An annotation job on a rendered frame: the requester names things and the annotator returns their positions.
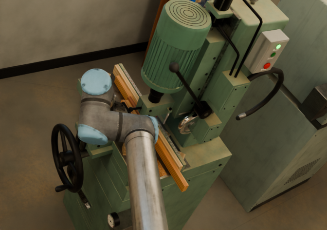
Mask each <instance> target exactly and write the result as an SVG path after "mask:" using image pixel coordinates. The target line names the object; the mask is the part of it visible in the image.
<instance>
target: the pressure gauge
mask: <svg viewBox="0 0 327 230"><path fill-rule="evenodd" d="M107 220H108V224H109V226H110V227H111V228H112V229H113V228H115V227H117V226H119V225H120V219H119V216H118V214H117V213H116V212H112V213H109V214H107ZM110 221H111V222H110Z"/></svg>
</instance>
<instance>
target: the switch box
mask: <svg viewBox="0 0 327 230"><path fill-rule="evenodd" d="M289 40H290V39H289V38H288V37H287V36H286V35H285V34H284V33H283V32H282V31H281V30H280V29H277V30H271V31H265V32H261V34H260V35H259V37H258V39H257V41H256V43H255V44H254V46H253V48H252V50H251V51H250V53H249V55H248V56H247V58H246V60H245V62H244V65H245V66H246V67H247V68H248V69H249V71H250V72H251V73H252V74H254V73H259V72H263V71H268V70H270V69H271V68H272V66H273V65H274V63H275V62H276V60H277V58H278V57H279V55H280V54H281V52H282V51H283V49H284V47H285V46H286V44H287V43H288V41H289ZM279 44H280V45H281V46H280V48H279V49H278V50H276V51H273V49H276V46H277V45H279ZM273 52H276V55H275V56H274V57H273V58H272V59H268V58H270V55H271V54H272V53H273ZM266 63H270V64H271V65H270V67H269V68H268V69H266V70H262V71H261V69H264V65H265V64H266Z"/></svg>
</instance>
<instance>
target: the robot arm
mask: <svg viewBox="0 0 327 230"><path fill-rule="evenodd" d="M112 85H113V79H112V77H110V76H109V74H108V73H107V72H106V71H104V70H102V69H97V68H96V69H90V70H88V71H87V72H85V73H84V75H83V76H82V78H81V88H82V97H81V105H80V114H79V123H78V126H77V127H78V138H79V139H80V140H81V141H83V142H86V143H89V144H93V145H105V144H107V143H108V141H116V142H124V145H125V148H126V158H127V174H128V186H129V197H130V209H131V220H132V230H168V224H167V218H166V213H165V206H164V198H163V192H162V187H161V181H160V175H159V169H158V163H157V157H156V151H155V144H156V142H157V140H158V135H159V128H158V122H157V120H156V118H154V117H152V116H148V115H137V114H129V113H128V112H127V110H126V108H125V106H124V105H123V104H122V103H120V102H117V101H115V98H116V95H114V91H113V87H112Z"/></svg>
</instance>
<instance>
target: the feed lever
mask: <svg viewBox="0 0 327 230"><path fill-rule="evenodd" d="M179 68H180V67H179V64H178V63H176V62H172V63H170V64H169V70H170V71H171V72H173V73H176V75H177V76H178V78H179V79H180V80H181V82H182V83H183V85H184V86H185V88H186V89H187V91H188V92H189V93H190V95H191V97H192V98H193V99H194V101H195V102H196V105H195V107H194V111H195V112H196V114H197V115H198V116H199V118H200V119H205V118H207V117H208V116H209V115H210V114H213V113H214V111H213V110H212V109H211V107H210V106H209V105H208V103H207V102H206V101H199V100H198V98H197V97H196V95H195V94H194V93H193V91H192V90H191V88H190V87H189V85H188V84H187V82H186V81H185V79H184V78H183V76H182V75H181V73H180V72H179Z"/></svg>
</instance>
